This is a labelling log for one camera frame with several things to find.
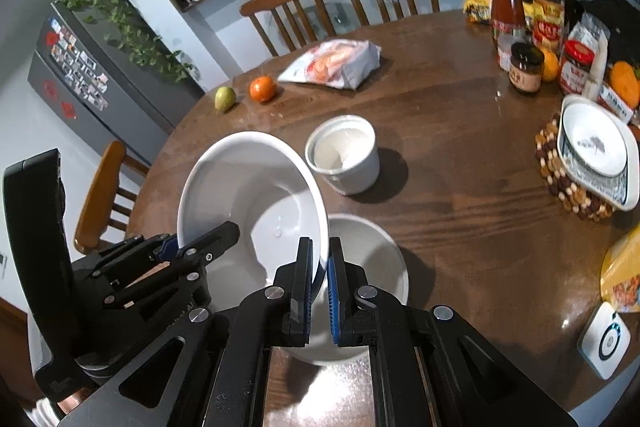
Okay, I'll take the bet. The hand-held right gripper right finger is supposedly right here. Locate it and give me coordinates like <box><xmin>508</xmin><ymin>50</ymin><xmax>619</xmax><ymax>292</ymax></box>
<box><xmin>327</xmin><ymin>239</ymin><xmax>576</xmax><ymax>427</ymax></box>

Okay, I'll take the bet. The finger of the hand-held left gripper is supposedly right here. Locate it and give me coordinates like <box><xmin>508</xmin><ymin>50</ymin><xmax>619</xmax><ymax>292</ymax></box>
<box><xmin>75</xmin><ymin>234</ymin><xmax>178</xmax><ymax>280</ymax></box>
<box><xmin>102</xmin><ymin>223</ymin><xmax>241</xmax><ymax>308</ymax></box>

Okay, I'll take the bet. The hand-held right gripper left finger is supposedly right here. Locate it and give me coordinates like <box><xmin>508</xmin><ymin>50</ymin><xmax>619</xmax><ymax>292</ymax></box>
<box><xmin>62</xmin><ymin>237</ymin><xmax>315</xmax><ymax>427</ymax></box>

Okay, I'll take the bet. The large grey bowl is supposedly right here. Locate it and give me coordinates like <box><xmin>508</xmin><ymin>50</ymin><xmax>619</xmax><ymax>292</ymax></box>
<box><xmin>300</xmin><ymin>214</ymin><xmax>410</xmax><ymax>366</ymax></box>

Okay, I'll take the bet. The medium white bowl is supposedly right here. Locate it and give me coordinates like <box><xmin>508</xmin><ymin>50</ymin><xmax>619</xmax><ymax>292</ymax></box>
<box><xmin>177</xmin><ymin>131</ymin><xmax>331</xmax><ymax>310</ymax></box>

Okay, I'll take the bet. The white ceramic pot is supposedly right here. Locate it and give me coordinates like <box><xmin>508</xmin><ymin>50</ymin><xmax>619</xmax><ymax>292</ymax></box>
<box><xmin>304</xmin><ymin>115</ymin><xmax>381</xmax><ymax>196</ymax></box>

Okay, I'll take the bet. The green pear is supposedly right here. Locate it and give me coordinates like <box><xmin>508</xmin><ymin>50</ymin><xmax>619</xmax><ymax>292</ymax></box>
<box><xmin>215</xmin><ymin>87</ymin><xmax>237</xmax><ymax>112</ymax></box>

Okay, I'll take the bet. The grey refrigerator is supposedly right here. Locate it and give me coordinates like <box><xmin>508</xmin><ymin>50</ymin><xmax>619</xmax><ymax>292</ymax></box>
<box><xmin>27</xmin><ymin>0</ymin><xmax>206</xmax><ymax>162</ymax></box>

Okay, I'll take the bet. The orange tangerine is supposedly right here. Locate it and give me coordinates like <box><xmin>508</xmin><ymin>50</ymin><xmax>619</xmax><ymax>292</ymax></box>
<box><xmin>249</xmin><ymin>76</ymin><xmax>277</xmax><ymax>103</ymax></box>

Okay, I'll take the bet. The group of fridge photo magnets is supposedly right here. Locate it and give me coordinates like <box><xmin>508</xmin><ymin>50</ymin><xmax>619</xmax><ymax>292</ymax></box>
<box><xmin>42</xmin><ymin>17</ymin><xmax>108</xmax><ymax>110</ymax></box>

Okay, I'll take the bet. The white snack bag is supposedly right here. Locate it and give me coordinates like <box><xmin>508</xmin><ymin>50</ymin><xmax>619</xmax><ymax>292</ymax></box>
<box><xmin>277</xmin><ymin>39</ymin><xmax>382</xmax><ymax>91</ymax></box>

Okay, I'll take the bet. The trailing green plant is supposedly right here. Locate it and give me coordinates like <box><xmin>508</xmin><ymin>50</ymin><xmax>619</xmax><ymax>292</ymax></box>
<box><xmin>55</xmin><ymin>0</ymin><xmax>198</xmax><ymax>85</ymax></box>

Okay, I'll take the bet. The beaded wooden trivet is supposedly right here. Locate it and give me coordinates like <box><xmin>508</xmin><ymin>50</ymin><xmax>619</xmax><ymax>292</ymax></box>
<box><xmin>535</xmin><ymin>114</ymin><xmax>615</xmax><ymax>222</ymax></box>

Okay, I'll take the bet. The white round button device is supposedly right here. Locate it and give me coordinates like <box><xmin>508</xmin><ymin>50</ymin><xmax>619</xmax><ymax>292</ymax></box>
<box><xmin>576</xmin><ymin>302</ymin><xmax>632</xmax><ymax>380</ymax></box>

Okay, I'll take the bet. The blue rimmed square dish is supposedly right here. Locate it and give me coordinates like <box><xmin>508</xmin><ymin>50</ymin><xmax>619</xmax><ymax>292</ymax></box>
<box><xmin>555</xmin><ymin>94</ymin><xmax>640</xmax><ymax>212</ymax></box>

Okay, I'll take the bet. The dark sauce jar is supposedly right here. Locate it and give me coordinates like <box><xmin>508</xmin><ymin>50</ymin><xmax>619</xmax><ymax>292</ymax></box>
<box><xmin>508</xmin><ymin>43</ymin><xmax>545</xmax><ymax>95</ymax></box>

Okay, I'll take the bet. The yellow food box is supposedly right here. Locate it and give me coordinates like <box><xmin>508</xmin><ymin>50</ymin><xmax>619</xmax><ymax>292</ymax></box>
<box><xmin>600</xmin><ymin>224</ymin><xmax>640</xmax><ymax>313</ymax></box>

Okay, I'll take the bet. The small orange fruit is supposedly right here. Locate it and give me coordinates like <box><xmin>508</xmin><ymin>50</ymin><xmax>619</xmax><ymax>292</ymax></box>
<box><xmin>539</xmin><ymin>49</ymin><xmax>560</xmax><ymax>82</ymax></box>

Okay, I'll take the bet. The yellow snack packet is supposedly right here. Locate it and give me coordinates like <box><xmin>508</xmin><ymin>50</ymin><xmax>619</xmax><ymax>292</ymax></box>
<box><xmin>462</xmin><ymin>0</ymin><xmax>538</xmax><ymax>26</ymax></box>

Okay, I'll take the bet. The red sauce bottle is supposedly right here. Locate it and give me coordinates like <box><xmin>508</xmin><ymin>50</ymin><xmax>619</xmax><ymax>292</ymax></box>
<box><xmin>490</xmin><ymin>0</ymin><xmax>527</xmax><ymax>72</ymax></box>

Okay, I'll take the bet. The red label jar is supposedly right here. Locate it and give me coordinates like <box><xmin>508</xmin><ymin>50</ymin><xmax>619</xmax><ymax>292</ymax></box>
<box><xmin>558</xmin><ymin>39</ymin><xmax>599</xmax><ymax>96</ymax></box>

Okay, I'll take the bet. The white printed packet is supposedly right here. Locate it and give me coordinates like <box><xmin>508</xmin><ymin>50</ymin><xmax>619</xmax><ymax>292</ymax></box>
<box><xmin>597</xmin><ymin>84</ymin><xmax>638</xmax><ymax>124</ymax></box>

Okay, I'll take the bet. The large orange fruit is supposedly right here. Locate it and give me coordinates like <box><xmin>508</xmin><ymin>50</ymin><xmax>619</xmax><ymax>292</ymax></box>
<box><xmin>610</xmin><ymin>61</ymin><xmax>640</xmax><ymax>110</ymax></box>

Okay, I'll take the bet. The clear plastic packet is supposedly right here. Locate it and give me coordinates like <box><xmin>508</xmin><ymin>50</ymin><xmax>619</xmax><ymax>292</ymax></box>
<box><xmin>570</xmin><ymin>22</ymin><xmax>612</xmax><ymax>58</ymax></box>

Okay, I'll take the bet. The black bag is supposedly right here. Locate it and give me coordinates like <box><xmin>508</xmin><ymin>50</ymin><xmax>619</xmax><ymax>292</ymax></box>
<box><xmin>570</xmin><ymin>0</ymin><xmax>640</xmax><ymax>72</ymax></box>

